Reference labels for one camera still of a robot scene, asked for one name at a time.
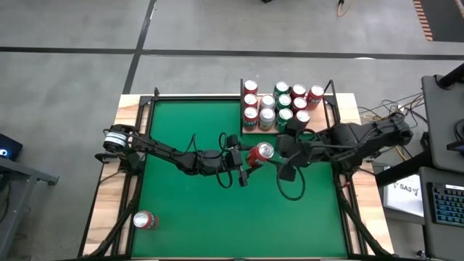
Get grey desk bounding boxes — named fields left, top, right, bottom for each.
left=418, top=165, right=464, bottom=261
left=420, top=73, right=464, bottom=173

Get red Coca-Cola Star Wars can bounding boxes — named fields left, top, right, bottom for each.
left=242, top=92, right=260, bottom=109
left=291, top=96, right=308, bottom=112

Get floor cable bundle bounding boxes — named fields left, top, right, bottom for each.
left=357, top=92, right=425, bottom=126

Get silver can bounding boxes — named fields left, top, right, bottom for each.
left=258, top=107, right=277, bottom=132
left=259, top=94, right=276, bottom=111

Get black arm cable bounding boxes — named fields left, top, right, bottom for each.
left=183, top=132, right=235, bottom=189
left=275, top=159, right=307, bottom=202

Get white paper sign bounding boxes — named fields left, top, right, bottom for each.
left=383, top=174, right=426, bottom=218

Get yellow cable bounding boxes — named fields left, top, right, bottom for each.
left=336, top=0, right=355, bottom=18

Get black device with blue light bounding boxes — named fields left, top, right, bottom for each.
left=0, top=133, right=23, bottom=162

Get green Sprite can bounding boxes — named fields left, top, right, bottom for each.
left=275, top=107, right=294, bottom=132
left=275, top=94, right=293, bottom=111
left=273, top=80, right=291, bottom=97

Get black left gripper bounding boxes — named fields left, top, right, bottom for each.
left=196, top=133, right=264, bottom=188

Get black orange-striped floor mat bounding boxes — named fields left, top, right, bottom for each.
left=412, top=0, right=464, bottom=43

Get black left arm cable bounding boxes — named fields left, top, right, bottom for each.
left=183, top=132, right=235, bottom=189

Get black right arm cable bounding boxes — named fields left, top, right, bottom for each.
left=275, top=159, right=307, bottom=202

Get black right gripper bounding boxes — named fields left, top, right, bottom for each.
left=266, top=117, right=330, bottom=183

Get red Fanta can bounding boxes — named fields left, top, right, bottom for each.
left=246, top=141, right=276, bottom=167
left=132, top=210, right=160, bottom=231
left=241, top=106, right=260, bottom=132
left=291, top=83, right=308, bottom=99
left=305, top=85, right=326, bottom=112
left=241, top=79, right=259, bottom=96

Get grey side table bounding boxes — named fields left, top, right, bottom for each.
left=0, top=155, right=60, bottom=260

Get black backlit keyboard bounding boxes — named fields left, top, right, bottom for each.
left=426, top=182, right=464, bottom=228

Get wooden shelf with black frame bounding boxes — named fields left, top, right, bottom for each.
left=239, top=78, right=340, bottom=138

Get black pole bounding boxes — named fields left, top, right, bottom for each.
left=436, top=63, right=464, bottom=91

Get green table mat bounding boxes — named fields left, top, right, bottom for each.
left=130, top=99, right=348, bottom=259

